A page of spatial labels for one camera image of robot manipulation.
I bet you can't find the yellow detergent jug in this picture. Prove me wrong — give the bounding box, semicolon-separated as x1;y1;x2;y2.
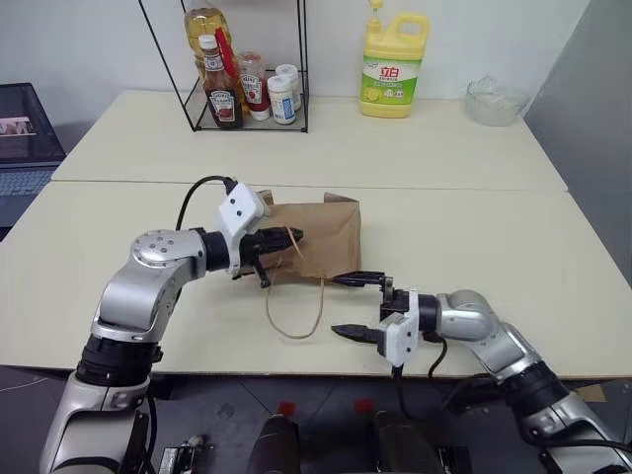
357;0;431;119

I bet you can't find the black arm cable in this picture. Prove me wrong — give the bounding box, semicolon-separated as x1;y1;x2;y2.
391;335;476;422
175;174;234;231

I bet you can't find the cooking oil bottle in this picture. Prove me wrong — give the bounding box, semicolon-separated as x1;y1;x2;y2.
183;0;239;83

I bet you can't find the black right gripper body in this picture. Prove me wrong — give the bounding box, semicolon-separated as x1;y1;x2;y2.
378;285;412;323

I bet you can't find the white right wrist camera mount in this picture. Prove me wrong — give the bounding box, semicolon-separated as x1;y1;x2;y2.
377;290;422;369

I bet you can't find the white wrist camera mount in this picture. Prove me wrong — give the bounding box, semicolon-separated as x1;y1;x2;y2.
377;290;422;369
216;182;272;276

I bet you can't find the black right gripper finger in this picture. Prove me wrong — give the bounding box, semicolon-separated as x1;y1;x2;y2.
330;323;382;348
331;271;394;293

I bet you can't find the brown paper bag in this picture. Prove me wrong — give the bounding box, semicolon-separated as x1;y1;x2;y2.
235;190;363;341

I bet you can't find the dark rounded shape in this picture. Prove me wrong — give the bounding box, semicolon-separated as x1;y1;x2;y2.
248;414;302;474
370;409;427;474

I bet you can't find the glass ketchup bottle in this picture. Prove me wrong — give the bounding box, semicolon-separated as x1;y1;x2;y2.
198;35;245;130

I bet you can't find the red squeeze ketchup bottle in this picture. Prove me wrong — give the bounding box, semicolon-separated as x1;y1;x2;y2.
237;50;273;121

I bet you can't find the black wire rack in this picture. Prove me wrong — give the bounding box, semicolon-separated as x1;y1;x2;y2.
137;0;310;134

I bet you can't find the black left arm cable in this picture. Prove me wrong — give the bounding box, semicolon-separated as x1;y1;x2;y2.
175;174;234;231

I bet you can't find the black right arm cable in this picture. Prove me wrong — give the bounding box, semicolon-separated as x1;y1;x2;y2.
391;335;476;422

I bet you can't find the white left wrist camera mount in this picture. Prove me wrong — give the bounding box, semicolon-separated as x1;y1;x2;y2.
216;182;272;276

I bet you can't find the white seasoning shaker jar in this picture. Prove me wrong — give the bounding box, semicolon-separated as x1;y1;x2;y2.
266;74;298;126
275;63;303;113

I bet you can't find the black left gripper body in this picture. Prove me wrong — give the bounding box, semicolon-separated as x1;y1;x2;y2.
231;228;274;280

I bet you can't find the grey laptop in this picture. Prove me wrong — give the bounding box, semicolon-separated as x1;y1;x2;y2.
0;82;68;229

